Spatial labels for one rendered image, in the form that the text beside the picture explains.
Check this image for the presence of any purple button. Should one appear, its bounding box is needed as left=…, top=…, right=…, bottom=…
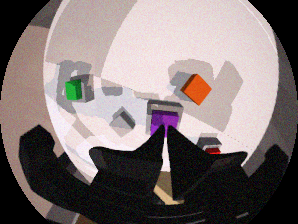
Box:
left=145, top=99, right=184, bottom=137

